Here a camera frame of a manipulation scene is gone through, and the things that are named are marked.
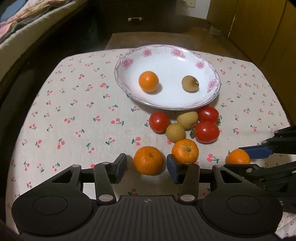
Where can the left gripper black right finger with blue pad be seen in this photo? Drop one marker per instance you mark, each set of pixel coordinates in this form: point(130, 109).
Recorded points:
point(188, 175)

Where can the blue pillow left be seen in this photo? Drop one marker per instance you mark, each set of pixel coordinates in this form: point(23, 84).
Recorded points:
point(10, 7)

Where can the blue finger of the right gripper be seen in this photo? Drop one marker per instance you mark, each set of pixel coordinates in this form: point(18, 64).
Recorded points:
point(257, 152)

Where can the dark low wooden table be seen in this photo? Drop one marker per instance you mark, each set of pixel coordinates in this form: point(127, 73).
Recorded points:
point(197, 39)

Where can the dark wooden dresser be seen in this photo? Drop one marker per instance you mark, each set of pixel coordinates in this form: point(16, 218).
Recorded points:
point(109, 17)

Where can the yellow longan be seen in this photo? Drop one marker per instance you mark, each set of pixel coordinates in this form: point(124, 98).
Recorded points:
point(175, 132)
point(188, 119)

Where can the pink floral blanket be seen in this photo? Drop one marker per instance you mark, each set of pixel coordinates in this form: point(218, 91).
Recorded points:
point(26, 14)

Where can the red tomato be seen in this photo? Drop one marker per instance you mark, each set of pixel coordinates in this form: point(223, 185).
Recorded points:
point(205, 132)
point(207, 113)
point(159, 121)

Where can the white wall socket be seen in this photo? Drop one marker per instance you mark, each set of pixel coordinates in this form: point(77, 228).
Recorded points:
point(191, 3)

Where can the white floral plate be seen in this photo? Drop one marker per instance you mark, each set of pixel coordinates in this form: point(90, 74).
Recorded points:
point(171, 64)

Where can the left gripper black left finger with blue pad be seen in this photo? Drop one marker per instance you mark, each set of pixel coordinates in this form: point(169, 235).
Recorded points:
point(106, 174)

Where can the orange mandarin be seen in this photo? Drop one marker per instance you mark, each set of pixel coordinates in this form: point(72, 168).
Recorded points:
point(148, 81)
point(237, 156)
point(148, 160)
point(185, 151)

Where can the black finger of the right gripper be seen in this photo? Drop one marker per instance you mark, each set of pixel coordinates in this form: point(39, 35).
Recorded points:
point(264, 176)

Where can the brown wooden cabinet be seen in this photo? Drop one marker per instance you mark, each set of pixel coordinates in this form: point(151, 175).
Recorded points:
point(265, 32)

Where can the brown longan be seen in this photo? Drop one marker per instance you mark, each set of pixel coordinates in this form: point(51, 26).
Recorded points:
point(190, 84)

